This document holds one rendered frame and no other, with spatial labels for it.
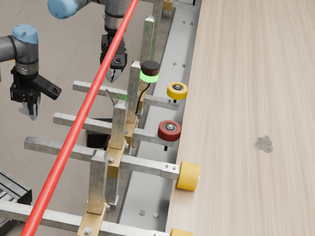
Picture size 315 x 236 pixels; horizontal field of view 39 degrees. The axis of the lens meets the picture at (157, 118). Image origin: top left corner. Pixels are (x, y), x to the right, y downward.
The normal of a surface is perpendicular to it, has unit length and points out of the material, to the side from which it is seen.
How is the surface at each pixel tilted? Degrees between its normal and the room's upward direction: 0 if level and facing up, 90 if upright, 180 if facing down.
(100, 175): 90
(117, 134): 90
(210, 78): 0
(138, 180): 0
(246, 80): 0
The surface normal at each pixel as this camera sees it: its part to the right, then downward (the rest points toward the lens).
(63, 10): -0.37, 0.54
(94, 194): -0.15, 0.61
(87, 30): 0.14, -0.77
